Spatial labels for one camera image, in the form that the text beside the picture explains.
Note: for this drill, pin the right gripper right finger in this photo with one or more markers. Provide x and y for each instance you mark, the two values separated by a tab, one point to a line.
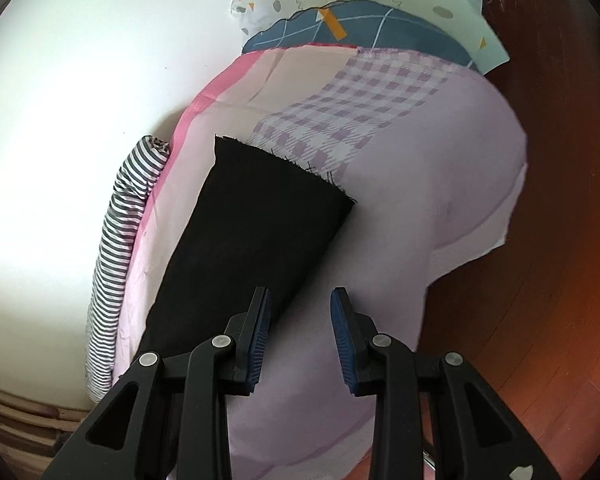
476	435

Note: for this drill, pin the pink purple bed sheet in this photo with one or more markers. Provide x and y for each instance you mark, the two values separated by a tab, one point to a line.
434	159

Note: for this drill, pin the blue grid pillow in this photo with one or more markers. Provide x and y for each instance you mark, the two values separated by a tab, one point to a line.
361	24

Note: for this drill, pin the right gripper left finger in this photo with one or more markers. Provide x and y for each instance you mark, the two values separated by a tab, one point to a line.
169	415

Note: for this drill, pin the black pants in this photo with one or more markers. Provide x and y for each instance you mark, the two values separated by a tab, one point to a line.
259	221

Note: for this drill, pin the grey white striped quilt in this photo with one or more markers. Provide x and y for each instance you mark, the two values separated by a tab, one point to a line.
134	182

